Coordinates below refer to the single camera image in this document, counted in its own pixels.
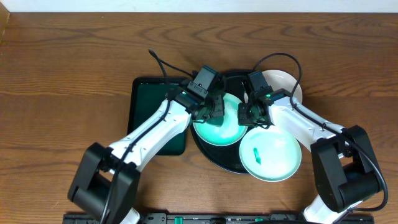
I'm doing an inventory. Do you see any green scouring sponge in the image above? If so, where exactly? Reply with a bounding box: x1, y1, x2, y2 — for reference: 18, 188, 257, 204
205, 116, 224, 127

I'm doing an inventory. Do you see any white plate with green stain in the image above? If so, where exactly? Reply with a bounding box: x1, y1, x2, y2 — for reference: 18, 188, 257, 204
193, 93, 248, 146

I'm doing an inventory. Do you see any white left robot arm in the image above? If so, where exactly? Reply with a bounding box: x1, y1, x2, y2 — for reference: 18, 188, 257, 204
67, 80, 226, 224

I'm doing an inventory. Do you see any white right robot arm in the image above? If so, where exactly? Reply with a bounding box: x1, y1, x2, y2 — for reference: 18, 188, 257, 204
238, 89, 388, 223

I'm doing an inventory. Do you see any black round serving tray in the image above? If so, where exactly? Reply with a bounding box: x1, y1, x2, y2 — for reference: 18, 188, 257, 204
190, 70, 252, 174

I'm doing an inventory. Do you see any black rectangular water tray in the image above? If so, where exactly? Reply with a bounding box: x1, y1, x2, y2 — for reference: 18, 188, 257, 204
127, 77, 187, 156

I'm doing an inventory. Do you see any white plate at back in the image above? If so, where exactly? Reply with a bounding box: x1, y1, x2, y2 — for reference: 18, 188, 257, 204
244, 70, 303, 103

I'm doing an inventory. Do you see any white plate front green stain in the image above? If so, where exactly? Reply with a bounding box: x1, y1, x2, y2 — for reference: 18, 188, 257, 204
239, 126, 302, 182

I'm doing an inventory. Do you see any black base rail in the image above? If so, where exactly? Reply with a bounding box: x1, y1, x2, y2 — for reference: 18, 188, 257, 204
62, 213, 375, 224

